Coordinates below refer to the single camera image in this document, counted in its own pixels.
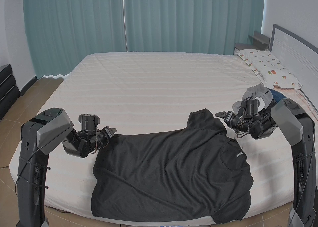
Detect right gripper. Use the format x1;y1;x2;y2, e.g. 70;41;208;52
215;111;244;130

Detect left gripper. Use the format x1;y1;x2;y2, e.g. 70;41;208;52
95;126;118;150

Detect black T-shirt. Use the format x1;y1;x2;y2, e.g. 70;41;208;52
91;108;254;225

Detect pile of clothes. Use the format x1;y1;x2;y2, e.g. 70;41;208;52
232;84;286;112

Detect bed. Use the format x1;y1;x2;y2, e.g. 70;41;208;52
9;23;318;225

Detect white printed pillow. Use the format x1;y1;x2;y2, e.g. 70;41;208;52
234;49;302;90

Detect grey bedside table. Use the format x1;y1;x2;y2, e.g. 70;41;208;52
235;31;270;50

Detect blue-green curtain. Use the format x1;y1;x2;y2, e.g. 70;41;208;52
23;0;128;80
123;0;264;55

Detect black chest of drawers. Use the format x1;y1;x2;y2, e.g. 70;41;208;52
0;64;20;121

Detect black cable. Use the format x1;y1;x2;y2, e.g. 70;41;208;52
14;124;74;192

